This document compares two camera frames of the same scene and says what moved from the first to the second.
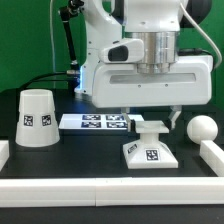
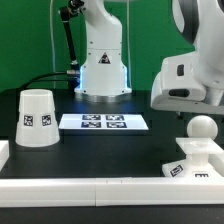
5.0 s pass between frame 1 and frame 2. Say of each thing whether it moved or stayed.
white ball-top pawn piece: stayed
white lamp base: moved
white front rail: stayed
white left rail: stayed
